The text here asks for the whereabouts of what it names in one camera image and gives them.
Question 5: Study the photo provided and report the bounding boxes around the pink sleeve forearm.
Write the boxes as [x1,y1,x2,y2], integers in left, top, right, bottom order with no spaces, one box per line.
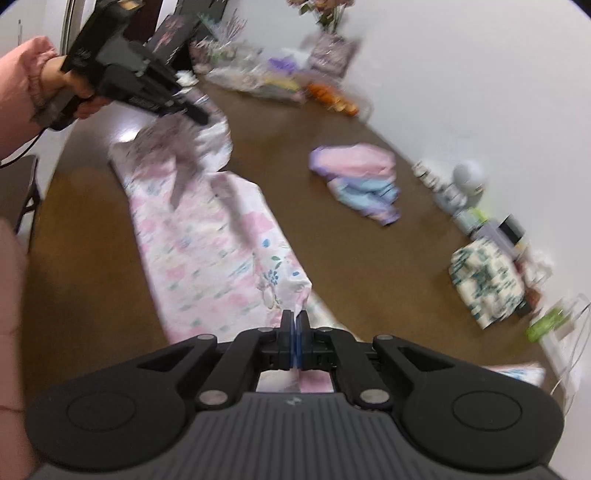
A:
[0,36,57,159]

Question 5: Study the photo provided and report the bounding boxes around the white robot speaker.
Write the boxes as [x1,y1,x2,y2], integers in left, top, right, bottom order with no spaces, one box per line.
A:
[434,160,487,215]

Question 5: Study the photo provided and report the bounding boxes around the white crumpled tissue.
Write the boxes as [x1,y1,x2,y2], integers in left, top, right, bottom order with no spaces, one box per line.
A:
[524,248,553,287]

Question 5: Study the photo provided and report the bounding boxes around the white blocky figurine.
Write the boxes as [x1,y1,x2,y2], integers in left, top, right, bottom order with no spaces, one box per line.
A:
[412,161,449,192]

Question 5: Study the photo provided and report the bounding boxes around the folded green floral garment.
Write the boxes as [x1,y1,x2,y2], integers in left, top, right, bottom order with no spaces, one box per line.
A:
[449,239,525,329]

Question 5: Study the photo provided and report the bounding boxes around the green white small boxes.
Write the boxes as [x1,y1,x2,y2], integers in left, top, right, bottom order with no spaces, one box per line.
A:
[453,207,488,236]

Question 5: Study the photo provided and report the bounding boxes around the green liquid bottle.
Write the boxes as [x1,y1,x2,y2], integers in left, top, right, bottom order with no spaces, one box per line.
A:
[526,306,570,343]

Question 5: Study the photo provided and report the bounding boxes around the purple tissue box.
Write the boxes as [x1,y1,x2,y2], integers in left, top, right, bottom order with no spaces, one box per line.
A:
[267,56,300,76]

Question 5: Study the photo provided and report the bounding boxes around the pink blue purple garment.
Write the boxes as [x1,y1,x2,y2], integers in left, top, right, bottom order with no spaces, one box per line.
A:
[308,143,400,226]

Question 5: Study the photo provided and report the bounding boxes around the bag of oranges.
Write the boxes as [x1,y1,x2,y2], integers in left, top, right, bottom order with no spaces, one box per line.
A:
[304,82,373,122]

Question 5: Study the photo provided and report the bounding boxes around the person left hand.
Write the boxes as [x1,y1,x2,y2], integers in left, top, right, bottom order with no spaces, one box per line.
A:
[40,56,111,120]

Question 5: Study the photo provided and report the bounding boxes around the clear bag of items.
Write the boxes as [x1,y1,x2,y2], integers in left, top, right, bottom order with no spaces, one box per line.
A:
[205,42,307,104]

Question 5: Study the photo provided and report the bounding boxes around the patterned flower vase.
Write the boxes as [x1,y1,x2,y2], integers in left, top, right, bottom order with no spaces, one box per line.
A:
[308,32,359,79]

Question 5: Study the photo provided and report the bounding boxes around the small black box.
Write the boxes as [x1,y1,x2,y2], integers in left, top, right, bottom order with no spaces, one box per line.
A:
[499,215,525,246]

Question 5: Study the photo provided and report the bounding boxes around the pink floral dress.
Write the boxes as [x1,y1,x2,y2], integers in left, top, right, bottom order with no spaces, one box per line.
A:
[108,89,546,393]

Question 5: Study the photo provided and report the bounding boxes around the grey tin box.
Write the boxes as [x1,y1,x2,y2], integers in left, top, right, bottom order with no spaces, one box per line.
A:
[471,222,514,256]

